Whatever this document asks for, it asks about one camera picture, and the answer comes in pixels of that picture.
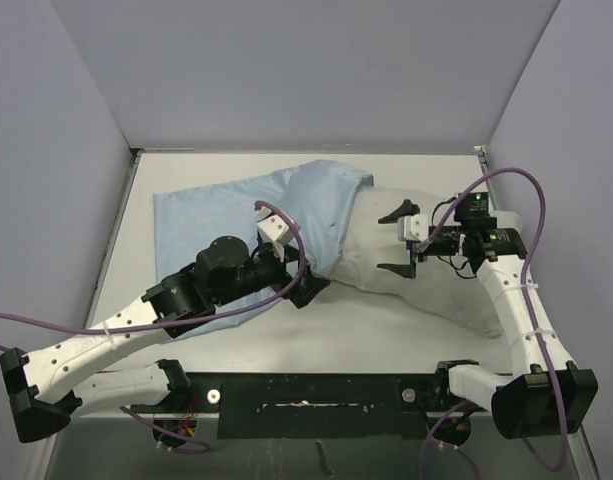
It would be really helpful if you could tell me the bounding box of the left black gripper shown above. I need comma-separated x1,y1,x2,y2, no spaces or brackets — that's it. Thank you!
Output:
217,240,330,306

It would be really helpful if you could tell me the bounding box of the white pillow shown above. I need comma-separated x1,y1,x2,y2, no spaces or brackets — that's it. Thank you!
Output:
332,187,502,338

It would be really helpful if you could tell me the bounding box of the light blue pillowcase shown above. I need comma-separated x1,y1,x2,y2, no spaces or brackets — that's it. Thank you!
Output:
152,158,375,342

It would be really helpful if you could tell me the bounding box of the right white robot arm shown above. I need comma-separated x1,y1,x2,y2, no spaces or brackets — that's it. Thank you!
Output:
379,192,598,439

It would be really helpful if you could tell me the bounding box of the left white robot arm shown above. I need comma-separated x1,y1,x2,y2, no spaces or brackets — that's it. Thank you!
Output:
0,236,330,443

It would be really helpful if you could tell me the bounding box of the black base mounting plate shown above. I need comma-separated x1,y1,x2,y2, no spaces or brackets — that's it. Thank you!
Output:
131,366,461,440

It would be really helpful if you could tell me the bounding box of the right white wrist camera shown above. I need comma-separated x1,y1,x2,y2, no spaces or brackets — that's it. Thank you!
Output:
397,214,429,252

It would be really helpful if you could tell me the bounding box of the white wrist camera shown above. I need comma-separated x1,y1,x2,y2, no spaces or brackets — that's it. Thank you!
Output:
397,214,429,252
257,208,295,262

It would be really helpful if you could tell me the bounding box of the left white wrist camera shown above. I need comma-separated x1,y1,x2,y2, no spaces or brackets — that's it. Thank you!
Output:
257,208,295,262

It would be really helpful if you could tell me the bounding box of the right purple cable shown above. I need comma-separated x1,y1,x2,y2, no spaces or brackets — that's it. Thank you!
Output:
418,167,570,474

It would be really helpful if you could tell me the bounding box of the purple cable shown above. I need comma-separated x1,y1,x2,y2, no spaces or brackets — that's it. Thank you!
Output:
418,167,570,474
0,199,307,456

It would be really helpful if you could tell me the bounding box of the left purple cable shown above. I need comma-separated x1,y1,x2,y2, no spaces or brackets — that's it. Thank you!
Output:
0,199,307,456

